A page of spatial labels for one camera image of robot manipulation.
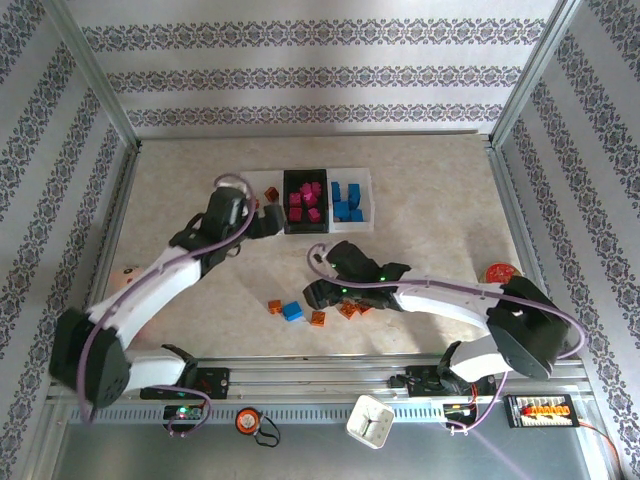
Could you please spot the pink lego brick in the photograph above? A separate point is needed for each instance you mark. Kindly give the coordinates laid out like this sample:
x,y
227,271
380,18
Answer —
x,y
295,199
314,215
309,200
316,189
295,215
307,190

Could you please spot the blue lego brick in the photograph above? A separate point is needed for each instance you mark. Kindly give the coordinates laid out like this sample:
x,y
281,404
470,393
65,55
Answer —
x,y
342,211
293,311
354,195
357,216
336,192

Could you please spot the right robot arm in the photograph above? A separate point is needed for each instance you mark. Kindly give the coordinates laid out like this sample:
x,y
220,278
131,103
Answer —
x,y
450,297

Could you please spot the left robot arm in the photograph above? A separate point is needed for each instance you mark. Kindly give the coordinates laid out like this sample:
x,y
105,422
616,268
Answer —
x,y
150,285

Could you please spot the black plastic container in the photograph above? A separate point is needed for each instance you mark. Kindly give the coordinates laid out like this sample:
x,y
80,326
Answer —
x,y
305,173

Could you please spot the pink doll toy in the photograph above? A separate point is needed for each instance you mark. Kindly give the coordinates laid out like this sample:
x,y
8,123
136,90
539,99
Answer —
x,y
127,275

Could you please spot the white square alarm clock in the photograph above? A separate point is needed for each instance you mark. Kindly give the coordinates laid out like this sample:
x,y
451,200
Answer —
x,y
362,412

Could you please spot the slotted metal strip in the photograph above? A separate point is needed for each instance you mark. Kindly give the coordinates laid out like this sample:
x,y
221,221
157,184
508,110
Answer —
x,y
300,414

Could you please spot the red round tin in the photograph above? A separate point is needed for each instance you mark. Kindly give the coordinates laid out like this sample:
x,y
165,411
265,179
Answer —
x,y
500,272

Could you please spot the small circuit board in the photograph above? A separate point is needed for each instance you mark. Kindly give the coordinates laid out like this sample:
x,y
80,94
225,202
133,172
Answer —
x,y
182,413
457,410

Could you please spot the black power distribution board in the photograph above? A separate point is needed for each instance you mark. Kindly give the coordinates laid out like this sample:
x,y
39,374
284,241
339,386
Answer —
x,y
520,422

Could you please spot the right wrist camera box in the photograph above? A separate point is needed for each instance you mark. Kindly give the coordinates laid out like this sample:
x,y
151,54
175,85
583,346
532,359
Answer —
x,y
350,257

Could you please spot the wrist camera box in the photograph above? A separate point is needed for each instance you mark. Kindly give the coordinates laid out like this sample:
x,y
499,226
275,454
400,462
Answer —
x,y
227,210
350,257

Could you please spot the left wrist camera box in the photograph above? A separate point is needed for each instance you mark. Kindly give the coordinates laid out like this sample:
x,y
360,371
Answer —
x,y
227,210

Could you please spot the aluminium back rail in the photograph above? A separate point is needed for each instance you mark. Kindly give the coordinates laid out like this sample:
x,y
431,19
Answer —
x,y
300,134

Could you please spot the aluminium front rail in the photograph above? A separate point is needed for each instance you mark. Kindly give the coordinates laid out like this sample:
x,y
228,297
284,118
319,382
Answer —
x,y
310,380

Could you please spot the aluminium side rail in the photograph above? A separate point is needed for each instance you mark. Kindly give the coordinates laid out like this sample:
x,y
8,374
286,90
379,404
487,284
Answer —
x,y
117,215
505,200

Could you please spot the aluminium frame corner post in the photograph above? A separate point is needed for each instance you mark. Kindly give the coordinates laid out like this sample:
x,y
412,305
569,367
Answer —
x,y
95,75
530,75

